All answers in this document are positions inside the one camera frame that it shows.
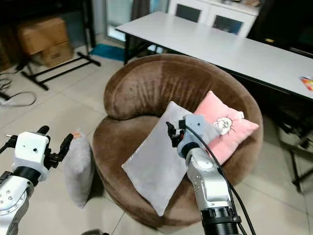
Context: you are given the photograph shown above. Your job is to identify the pink pillow with cartoon print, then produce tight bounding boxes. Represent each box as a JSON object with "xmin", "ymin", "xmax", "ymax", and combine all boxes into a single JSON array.
[{"xmin": 193, "ymin": 91, "xmax": 260, "ymax": 167}]

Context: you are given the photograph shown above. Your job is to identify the black cabinet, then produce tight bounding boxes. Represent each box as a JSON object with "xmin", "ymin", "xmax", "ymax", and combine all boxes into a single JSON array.
[{"xmin": 246, "ymin": 0, "xmax": 313, "ymax": 55}]

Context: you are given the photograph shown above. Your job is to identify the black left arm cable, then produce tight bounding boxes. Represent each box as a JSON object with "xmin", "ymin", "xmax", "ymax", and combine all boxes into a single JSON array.
[{"xmin": 0, "ymin": 135, "xmax": 18, "ymax": 151}]

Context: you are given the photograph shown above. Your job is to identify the black metal rack frame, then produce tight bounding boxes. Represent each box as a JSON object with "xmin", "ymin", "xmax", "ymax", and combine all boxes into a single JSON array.
[{"xmin": 20, "ymin": 0, "xmax": 102, "ymax": 91}]

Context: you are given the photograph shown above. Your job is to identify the long white table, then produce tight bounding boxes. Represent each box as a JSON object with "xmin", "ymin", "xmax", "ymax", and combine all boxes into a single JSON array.
[{"xmin": 115, "ymin": 11, "xmax": 313, "ymax": 100}]

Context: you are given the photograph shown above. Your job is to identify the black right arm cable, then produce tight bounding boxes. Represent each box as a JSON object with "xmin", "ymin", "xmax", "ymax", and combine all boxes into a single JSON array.
[{"xmin": 185, "ymin": 123, "xmax": 257, "ymax": 235}]

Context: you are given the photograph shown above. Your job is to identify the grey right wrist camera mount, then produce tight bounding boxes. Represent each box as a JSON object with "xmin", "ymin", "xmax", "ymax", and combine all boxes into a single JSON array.
[{"xmin": 179, "ymin": 114, "xmax": 206, "ymax": 157}]

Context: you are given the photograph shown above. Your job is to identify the black metal chair frame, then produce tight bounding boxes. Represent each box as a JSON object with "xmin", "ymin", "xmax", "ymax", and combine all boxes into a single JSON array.
[{"xmin": 271, "ymin": 105, "xmax": 313, "ymax": 193}]

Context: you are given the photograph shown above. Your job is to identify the blue floor mat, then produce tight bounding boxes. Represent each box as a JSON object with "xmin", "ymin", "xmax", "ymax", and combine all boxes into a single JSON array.
[{"xmin": 89, "ymin": 43, "xmax": 126, "ymax": 62}]

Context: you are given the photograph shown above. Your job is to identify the grey square pillow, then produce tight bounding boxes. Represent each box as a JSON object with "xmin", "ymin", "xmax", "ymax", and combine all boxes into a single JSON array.
[
  {"xmin": 62, "ymin": 130, "xmax": 96, "ymax": 210},
  {"xmin": 121, "ymin": 101, "xmax": 202, "ymax": 217}
]

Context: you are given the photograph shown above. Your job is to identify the brown round velvet sofa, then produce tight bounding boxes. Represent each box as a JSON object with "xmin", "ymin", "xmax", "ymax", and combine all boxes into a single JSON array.
[{"xmin": 91, "ymin": 53, "xmax": 264, "ymax": 228}]

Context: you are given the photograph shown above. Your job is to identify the small brown cardboard box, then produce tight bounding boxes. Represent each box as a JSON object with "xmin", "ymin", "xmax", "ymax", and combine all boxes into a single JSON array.
[{"xmin": 40, "ymin": 41, "xmax": 74, "ymax": 68}]

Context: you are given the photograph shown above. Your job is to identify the grey curtain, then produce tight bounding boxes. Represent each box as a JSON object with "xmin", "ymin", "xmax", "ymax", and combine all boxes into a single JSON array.
[{"xmin": 129, "ymin": 0, "xmax": 151, "ymax": 21}]

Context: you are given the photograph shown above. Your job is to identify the white cabinet with glass doors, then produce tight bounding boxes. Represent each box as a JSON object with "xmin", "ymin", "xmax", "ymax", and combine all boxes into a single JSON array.
[{"xmin": 166, "ymin": 0, "xmax": 259, "ymax": 38}]

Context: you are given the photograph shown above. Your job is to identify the black floor cable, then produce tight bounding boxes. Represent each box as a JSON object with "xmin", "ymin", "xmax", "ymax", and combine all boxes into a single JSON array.
[{"xmin": 0, "ymin": 72, "xmax": 38, "ymax": 108}]

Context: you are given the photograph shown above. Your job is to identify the large brown cardboard box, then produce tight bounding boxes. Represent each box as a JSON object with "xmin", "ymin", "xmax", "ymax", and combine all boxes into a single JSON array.
[{"xmin": 17, "ymin": 16, "xmax": 69, "ymax": 55}]

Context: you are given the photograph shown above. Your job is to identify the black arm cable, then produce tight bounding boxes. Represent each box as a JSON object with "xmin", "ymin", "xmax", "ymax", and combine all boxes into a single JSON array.
[
  {"xmin": 0, "ymin": 135, "xmax": 18, "ymax": 151},
  {"xmin": 185, "ymin": 123, "xmax": 257, "ymax": 235}
]

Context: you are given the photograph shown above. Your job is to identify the orange packet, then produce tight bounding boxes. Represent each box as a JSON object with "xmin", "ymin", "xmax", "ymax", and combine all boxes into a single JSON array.
[{"xmin": 300, "ymin": 75, "xmax": 313, "ymax": 92}]

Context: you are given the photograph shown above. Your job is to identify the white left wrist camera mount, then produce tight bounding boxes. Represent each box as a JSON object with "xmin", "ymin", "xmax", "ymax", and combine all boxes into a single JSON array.
[{"xmin": 13, "ymin": 131, "xmax": 51, "ymax": 170}]

